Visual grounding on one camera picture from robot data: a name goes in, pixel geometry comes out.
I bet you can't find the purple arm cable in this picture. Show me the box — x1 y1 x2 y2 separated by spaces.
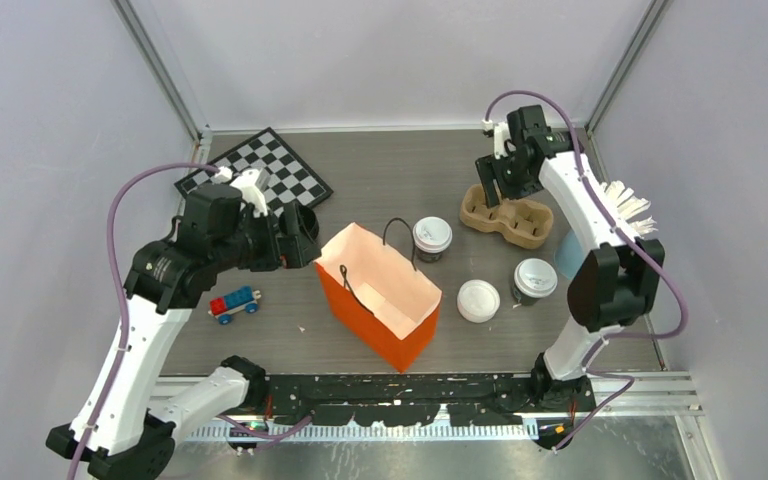
483 89 690 452
65 162 312 480

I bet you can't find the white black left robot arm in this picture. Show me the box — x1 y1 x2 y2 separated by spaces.
46 184 320 479

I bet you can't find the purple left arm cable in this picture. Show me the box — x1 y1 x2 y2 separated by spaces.
65 162 312 480

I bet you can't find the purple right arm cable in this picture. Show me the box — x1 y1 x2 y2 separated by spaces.
483 89 690 452

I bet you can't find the orange paper bag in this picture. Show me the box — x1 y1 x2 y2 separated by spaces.
314 217 443 373

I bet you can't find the black cup stack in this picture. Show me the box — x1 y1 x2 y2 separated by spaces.
278 201 320 245

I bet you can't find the white lid stack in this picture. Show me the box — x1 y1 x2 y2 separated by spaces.
456 279 501 324

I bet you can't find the blue red toy car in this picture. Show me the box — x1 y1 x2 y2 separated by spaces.
208 286 262 325

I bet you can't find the dark translucent coffee cup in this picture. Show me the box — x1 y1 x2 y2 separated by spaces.
416 246 445 263

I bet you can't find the black white chessboard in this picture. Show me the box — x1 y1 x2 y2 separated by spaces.
209 127 334 216

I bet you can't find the cardboard cup carrier tray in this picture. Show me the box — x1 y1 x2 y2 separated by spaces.
459 184 554 250

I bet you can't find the white plastic cup lid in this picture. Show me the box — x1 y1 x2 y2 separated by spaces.
412 216 453 254

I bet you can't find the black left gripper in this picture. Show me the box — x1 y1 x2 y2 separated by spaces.
213 200 321 272

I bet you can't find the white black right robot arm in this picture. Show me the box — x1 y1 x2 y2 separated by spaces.
475 105 665 411

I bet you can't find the blue cup holder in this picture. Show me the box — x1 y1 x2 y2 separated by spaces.
554 229 586 280

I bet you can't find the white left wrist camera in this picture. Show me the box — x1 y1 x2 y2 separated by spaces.
211 166 271 217

